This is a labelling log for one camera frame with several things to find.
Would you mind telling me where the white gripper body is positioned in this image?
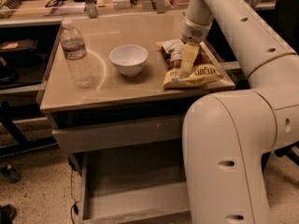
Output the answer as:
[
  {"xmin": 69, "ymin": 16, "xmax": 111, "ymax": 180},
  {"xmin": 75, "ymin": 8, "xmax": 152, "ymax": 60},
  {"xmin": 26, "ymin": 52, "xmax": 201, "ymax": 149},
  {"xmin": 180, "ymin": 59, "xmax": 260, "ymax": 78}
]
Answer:
[{"xmin": 181, "ymin": 16, "xmax": 211, "ymax": 43}]

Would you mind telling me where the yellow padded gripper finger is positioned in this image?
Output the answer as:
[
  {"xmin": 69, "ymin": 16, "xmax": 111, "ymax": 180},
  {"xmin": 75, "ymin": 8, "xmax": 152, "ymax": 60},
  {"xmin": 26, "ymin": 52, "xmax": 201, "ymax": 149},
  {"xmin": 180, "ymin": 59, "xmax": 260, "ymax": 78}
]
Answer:
[{"xmin": 180, "ymin": 41, "xmax": 199, "ymax": 77}]

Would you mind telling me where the brown yellow chip bag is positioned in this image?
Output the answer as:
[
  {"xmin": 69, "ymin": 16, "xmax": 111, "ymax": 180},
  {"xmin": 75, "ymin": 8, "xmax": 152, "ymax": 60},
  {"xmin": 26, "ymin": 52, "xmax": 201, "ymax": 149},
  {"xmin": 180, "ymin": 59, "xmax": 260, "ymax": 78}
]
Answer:
[{"xmin": 156, "ymin": 39, "xmax": 222, "ymax": 89}]

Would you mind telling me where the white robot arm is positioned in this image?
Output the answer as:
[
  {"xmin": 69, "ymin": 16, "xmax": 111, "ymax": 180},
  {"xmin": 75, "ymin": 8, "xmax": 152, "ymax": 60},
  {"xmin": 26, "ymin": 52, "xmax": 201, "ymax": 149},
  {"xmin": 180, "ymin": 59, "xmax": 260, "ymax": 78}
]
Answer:
[{"xmin": 182, "ymin": 0, "xmax": 299, "ymax": 224}]

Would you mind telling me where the closed top drawer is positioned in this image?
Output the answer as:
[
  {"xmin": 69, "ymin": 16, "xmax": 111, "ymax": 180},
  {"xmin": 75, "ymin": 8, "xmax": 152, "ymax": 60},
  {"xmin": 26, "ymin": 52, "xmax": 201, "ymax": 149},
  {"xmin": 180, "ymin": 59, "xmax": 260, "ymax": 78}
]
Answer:
[{"xmin": 53, "ymin": 115, "xmax": 184, "ymax": 153}]

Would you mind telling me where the grey drawer cabinet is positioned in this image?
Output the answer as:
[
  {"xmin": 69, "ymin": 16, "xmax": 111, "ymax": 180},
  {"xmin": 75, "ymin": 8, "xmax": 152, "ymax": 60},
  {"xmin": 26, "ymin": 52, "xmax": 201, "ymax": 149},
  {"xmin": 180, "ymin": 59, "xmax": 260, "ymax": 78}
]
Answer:
[{"xmin": 40, "ymin": 12, "xmax": 235, "ymax": 170}]

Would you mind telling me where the open middle drawer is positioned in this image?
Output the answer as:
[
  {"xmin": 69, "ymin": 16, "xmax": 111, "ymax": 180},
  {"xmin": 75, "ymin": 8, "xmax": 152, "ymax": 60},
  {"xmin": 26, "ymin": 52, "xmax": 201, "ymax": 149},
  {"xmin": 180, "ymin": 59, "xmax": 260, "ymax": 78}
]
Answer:
[{"xmin": 78, "ymin": 140, "xmax": 192, "ymax": 224}]

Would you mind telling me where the white bowl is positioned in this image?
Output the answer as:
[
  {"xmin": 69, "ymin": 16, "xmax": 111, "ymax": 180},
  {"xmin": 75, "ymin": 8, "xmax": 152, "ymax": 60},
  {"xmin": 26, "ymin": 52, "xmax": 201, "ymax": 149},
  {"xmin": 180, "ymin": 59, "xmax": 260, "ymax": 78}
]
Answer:
[{"xmin": 109, "ymin": 45, "xmax": 149, "ymax": 77}]

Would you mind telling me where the black office chair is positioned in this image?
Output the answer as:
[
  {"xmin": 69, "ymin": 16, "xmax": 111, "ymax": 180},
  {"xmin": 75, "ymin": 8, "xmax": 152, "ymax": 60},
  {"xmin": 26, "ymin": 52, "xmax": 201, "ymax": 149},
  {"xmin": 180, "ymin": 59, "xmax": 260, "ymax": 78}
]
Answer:
[{"xmin": 275, "ymin": 0, "xmax": 299, "ymax": 52}]

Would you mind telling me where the clear plastic water bottle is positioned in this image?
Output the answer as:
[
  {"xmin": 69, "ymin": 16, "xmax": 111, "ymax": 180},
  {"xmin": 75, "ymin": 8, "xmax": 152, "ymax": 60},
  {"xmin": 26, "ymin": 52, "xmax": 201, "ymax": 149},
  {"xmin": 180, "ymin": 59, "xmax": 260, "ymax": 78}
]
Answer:
[{"xmin": 60, "ymin": 20, "xmax": 93, "ymax": 88}]

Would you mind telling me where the black table leg base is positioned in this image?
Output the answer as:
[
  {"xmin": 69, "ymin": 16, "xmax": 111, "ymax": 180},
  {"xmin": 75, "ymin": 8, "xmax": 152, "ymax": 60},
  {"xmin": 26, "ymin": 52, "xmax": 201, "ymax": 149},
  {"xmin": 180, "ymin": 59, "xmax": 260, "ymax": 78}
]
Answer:
[{"xmin": 0, "ymin": 105, "xmax": 56, "ymax": 157}]

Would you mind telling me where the black shoe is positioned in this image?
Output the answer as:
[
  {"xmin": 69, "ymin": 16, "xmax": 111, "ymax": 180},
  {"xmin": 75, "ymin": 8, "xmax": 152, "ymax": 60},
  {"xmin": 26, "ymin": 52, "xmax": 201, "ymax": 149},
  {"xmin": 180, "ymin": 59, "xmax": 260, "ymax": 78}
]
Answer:
[{"xmin": 0, "ymin": 204, "xmax": 16, "ymax": 224}]

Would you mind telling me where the black floor cable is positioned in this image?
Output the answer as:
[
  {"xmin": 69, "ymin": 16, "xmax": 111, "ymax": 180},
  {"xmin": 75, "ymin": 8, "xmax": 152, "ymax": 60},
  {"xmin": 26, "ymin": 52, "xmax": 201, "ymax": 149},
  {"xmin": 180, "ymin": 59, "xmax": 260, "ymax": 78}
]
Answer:
[{"xmin": 68, "ymin": 168, "xmax": 80, "ymax": 224}]

